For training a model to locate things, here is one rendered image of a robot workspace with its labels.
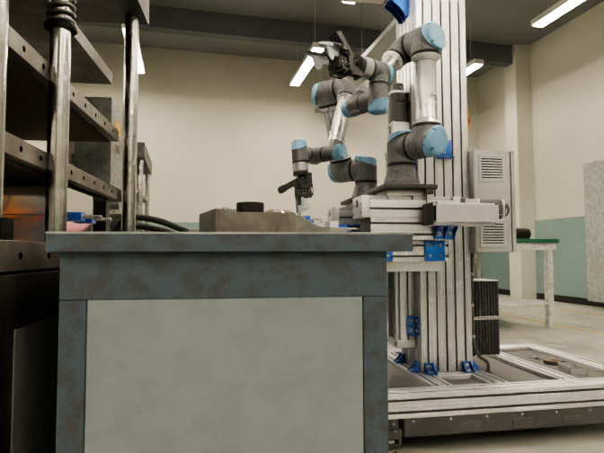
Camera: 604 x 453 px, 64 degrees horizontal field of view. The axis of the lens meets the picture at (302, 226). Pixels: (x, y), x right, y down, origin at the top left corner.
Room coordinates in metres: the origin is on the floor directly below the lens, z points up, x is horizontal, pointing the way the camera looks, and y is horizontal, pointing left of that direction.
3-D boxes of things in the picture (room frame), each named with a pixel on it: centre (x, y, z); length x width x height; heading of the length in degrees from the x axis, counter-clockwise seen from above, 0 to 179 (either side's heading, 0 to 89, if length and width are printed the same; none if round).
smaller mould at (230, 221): (1.37, 0.12, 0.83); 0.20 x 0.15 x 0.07; 97
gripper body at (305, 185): (2.25, 0.00, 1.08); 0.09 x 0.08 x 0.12; 97
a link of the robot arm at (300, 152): (2.26, 0.01, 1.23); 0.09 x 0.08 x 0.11; 146
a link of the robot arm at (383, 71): (1.78, -0.29, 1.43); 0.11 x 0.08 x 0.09; 126
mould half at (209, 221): (1.82, 0.11, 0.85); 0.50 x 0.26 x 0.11; 114
